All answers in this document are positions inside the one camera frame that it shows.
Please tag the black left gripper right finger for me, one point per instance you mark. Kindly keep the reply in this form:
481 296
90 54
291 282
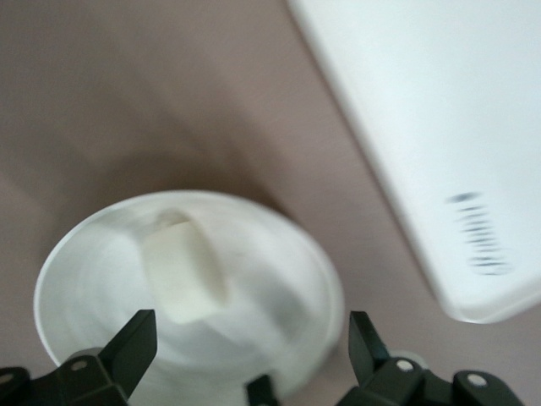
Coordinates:
406 385

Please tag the cream rabbit print tray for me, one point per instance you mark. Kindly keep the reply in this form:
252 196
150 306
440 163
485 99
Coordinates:
444 127

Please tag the brown table cover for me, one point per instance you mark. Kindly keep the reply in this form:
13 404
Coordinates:
127 105

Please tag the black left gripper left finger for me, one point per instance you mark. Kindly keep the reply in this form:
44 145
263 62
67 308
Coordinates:
89 380

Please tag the small pale bun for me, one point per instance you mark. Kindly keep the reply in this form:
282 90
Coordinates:
181 270

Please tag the round cream plate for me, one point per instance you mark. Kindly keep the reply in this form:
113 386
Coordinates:
270 296

